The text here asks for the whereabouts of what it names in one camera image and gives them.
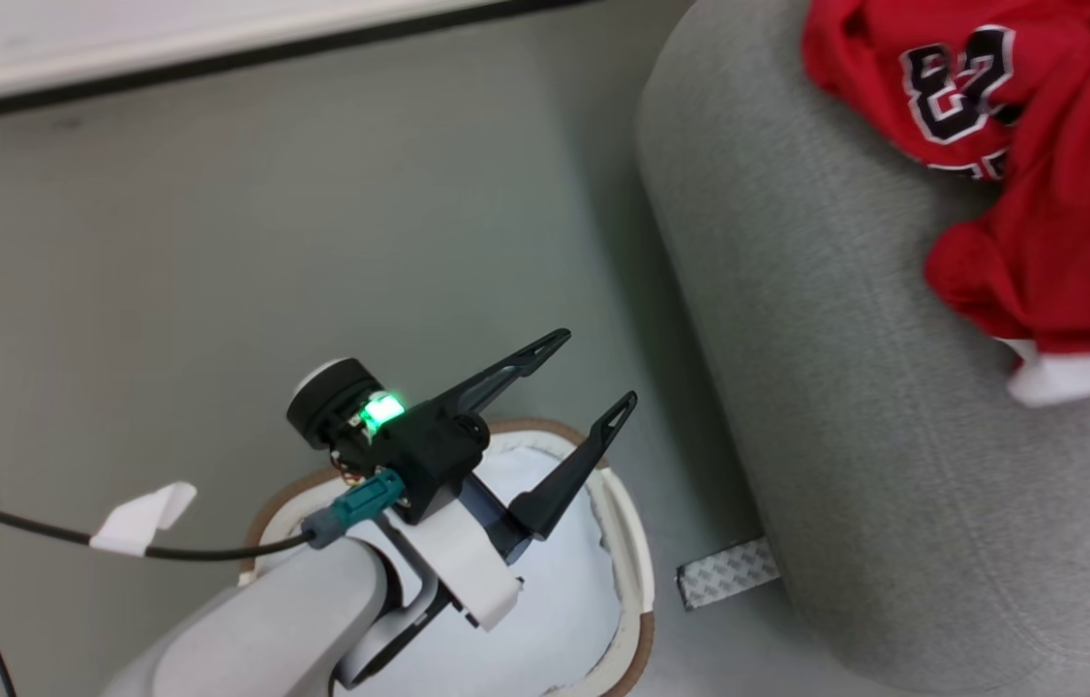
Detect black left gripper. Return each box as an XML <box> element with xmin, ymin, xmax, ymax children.
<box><xmin>287</xmin><ymin>328</ymin><xmax>640</xmax><ymax>565</ymax></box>

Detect red numbered sports jersey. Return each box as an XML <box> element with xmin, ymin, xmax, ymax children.
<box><xmin>801</xmin><ymin>0</ymin><xmax>1090</xmax><ymax>409</ymax></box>

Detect grey fabric sofa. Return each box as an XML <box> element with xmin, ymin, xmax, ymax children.
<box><xmin>633</xmin><ymin>0</ymin><xmax>1090</xmax><ymax>697</ymax></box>

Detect white brown-rimmed laundry basket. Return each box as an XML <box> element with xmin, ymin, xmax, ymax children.
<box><xmin>239</xmin><ymin>417</ymin><xmax>658</xmax><ymax>697</ymax></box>

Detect silver patterned tape strip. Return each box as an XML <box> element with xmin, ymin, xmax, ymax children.
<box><xmin>676</xmin><ymin>537</ymin><xmax>784</xmax><ymax>612</ymax></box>

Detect white and black baseboard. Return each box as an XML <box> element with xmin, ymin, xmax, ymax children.
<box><xmin>0</xmin><ymin>0</ymin><xmax>609</xmax><ymax>129</ymax></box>

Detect teal cable connector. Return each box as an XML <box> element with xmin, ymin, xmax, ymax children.
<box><xmin>300</xmin><ymin>467</ymin><xmax>409</xmax><ymax>552</ymax></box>

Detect white cable tag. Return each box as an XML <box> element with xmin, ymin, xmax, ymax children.
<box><xmin>88</xmin><ymin>481</ymin><xmax>198</xmax><ymax>559</ymax></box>

